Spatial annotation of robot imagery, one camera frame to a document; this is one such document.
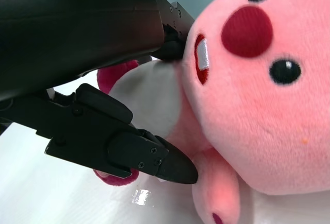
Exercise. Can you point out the pink plush beaver doll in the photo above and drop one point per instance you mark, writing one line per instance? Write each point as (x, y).
(257, 118)

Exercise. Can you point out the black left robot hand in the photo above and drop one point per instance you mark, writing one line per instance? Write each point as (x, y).
(64, 28)

